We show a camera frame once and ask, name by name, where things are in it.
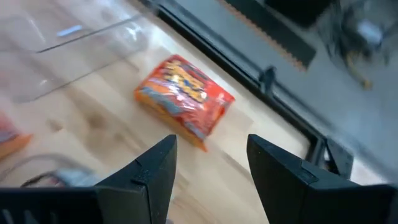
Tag black frame knob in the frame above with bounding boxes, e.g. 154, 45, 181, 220
259, 65, 277, 96

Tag clear plastic bin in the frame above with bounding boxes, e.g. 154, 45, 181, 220
0, 0, 152, 105

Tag red Maruchan ramen packet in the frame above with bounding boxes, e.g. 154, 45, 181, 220
133, 54, 236, 153
0, 110, 34, 160

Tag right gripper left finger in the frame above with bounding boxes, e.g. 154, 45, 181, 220
95, 133, 178, 224

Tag black hazard-striped floor mat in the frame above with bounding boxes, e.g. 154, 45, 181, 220
217, 0, 317, 70

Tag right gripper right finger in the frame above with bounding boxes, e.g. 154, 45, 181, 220
246, 133, 359, 224

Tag yellow cable with plug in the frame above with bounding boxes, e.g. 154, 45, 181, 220
343, 49, 374, 91

